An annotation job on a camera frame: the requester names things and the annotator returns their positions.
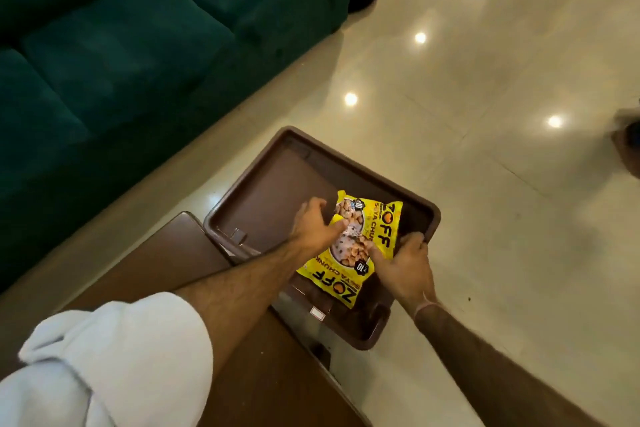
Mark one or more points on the person's left hand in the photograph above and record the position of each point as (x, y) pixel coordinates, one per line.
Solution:
(310, 229)

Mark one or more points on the person's right forearm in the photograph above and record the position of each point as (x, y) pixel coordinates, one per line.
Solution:
(490, 371)

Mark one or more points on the person's right thumb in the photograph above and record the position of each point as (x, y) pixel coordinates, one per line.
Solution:
(376, 254)

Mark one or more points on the pale thread wristband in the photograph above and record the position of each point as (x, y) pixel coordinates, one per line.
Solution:
(427, 306)

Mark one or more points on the dark green sofa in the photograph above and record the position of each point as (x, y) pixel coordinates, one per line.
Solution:
(125, 66)

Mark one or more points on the brown plastic bin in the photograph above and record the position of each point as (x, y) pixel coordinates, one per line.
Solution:
(270, 191)

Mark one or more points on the dark brown shoe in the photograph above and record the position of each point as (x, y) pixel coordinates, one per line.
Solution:
(629, 144)

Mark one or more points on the yellow snack packet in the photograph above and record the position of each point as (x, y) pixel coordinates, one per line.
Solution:
(384, 229)
(330, 282)

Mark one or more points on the person's left forearm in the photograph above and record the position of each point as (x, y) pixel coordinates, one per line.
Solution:
(240, 291)

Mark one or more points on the white rolled sleeve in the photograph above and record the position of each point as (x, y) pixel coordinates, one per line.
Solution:
(110, 366)

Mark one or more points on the person's right hand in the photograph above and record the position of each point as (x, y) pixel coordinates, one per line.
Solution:
(405, 271)

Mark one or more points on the person's left thumb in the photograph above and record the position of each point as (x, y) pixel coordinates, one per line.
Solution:
(337, 230)

